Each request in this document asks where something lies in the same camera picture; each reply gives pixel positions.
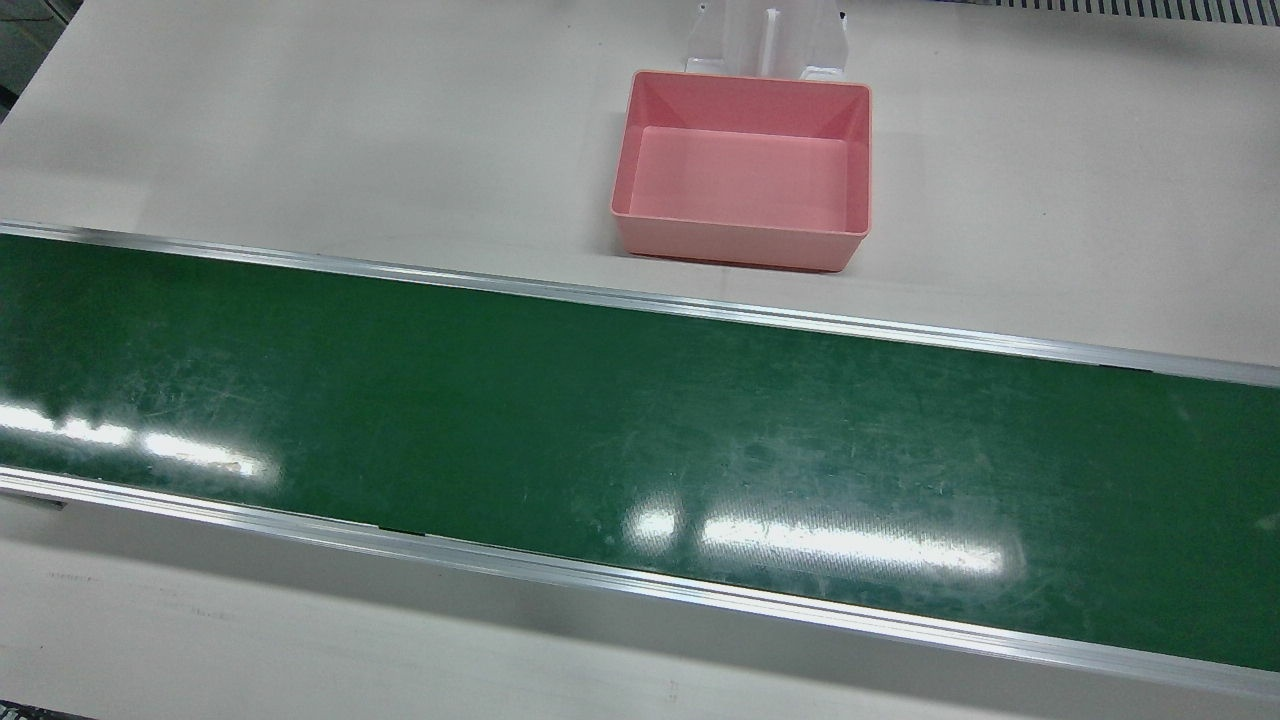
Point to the pink plastic box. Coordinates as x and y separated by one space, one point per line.
740 180

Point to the green conveyor belt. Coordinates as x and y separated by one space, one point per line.
600 420

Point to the clear acrylic stand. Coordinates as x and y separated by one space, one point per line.
805 35

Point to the metal vent grille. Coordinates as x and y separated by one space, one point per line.
1150 8

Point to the aluminium conveyor rail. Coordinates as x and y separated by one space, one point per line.
640 586
640 298

